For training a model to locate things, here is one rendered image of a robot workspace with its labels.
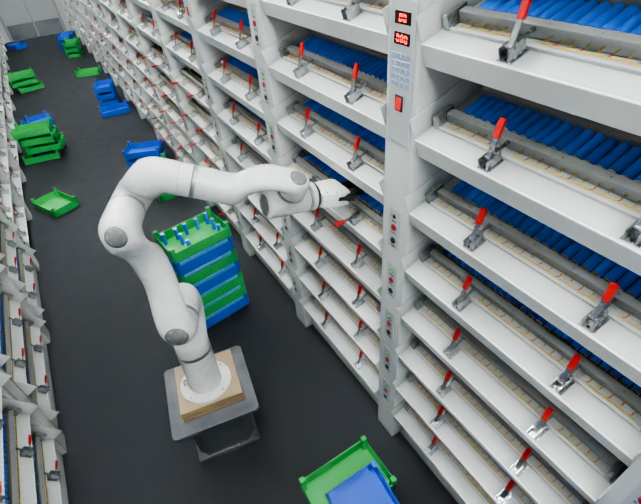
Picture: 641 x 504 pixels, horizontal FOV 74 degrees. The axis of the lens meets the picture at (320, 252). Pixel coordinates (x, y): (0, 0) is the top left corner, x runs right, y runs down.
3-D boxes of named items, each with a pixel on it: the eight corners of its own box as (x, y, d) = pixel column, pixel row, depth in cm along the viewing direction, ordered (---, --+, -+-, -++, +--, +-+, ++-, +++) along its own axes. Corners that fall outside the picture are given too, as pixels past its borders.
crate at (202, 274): (185, 289, 204) (180, 277, 199) (167, 269, 216) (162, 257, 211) (238, 260, 217) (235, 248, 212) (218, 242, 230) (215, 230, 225)
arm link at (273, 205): (304, 175, 123) (294, 193, 131) (262, 182, 117) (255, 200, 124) (316, 199, 120) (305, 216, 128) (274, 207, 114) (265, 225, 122)
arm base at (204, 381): (181, 410, 154) (166, 378, 143) (180, 369, 168) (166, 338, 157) (234, 395, 157) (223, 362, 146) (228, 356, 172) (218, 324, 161)
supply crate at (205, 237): (175, 264, 193) (170, 251, 188) (157, 244, 206) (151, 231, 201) (232, 235, 207) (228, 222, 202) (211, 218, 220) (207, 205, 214)
